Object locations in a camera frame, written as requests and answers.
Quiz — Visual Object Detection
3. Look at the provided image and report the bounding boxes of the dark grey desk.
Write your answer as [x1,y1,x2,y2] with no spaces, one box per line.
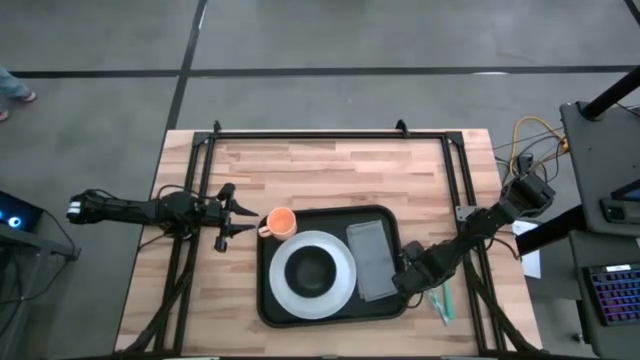
[567,229,640,360]

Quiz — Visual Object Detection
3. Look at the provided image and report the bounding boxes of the keyboard with coloured backlight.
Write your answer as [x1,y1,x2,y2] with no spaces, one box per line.
[583,263,640,327]

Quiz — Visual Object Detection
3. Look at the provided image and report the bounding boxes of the person's leg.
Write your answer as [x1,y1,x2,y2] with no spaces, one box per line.
[0,64,31,100]

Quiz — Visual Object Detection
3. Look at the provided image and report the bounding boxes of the grey side stand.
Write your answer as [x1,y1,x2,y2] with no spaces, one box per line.
[0,222,81,261]

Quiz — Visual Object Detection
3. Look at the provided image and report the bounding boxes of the orange mug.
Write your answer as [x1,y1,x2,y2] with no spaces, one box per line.
[257,206,298,241]

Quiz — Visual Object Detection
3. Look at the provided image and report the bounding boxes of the black plastic tray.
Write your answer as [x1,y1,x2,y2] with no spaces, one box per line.
[256,203,408,329]

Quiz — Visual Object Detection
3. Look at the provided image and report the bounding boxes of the white round plate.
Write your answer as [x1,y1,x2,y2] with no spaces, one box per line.
[268,229,358,321]

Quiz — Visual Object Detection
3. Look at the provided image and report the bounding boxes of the black ribbed bowl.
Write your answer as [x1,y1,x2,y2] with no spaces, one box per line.
[283,245,338,299]

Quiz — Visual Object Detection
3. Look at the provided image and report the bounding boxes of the grey equipment cart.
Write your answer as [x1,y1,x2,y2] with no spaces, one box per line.
[559,99,640,236]

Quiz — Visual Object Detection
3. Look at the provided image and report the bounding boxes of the yellow cable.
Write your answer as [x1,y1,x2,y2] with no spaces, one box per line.
[508,115,569,176]

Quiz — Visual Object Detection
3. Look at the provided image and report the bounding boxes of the grey cloth napkin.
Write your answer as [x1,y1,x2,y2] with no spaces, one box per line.
[345,219,400,303]

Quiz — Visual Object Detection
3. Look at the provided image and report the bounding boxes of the black aluminium table frame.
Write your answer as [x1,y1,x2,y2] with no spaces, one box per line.
[119,119,541,359]

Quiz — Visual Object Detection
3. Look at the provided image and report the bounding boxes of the black pole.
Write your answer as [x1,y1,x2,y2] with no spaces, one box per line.
[579,64,640,121]

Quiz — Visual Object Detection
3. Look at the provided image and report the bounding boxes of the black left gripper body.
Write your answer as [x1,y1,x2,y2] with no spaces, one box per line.
[197,182,241,254]

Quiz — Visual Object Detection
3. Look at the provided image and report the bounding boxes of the knife with patterned teal handle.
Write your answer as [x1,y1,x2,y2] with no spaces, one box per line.
[430,294,451,327]

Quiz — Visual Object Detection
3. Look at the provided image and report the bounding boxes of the white paper sheet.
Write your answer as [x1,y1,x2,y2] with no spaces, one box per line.
[512,219,543,280]

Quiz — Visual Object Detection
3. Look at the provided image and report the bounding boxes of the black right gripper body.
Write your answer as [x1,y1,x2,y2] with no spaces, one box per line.
[391,239,454,297]

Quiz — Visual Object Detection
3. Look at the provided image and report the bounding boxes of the computer case with blue light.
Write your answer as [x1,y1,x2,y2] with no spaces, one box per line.
[0,189,44,234]

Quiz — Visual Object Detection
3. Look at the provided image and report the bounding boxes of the spoon with green handle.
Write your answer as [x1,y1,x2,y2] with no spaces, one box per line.
[441,279,456,321]

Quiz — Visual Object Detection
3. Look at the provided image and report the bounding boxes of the black phone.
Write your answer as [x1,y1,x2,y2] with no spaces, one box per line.
[598,197,640,225]

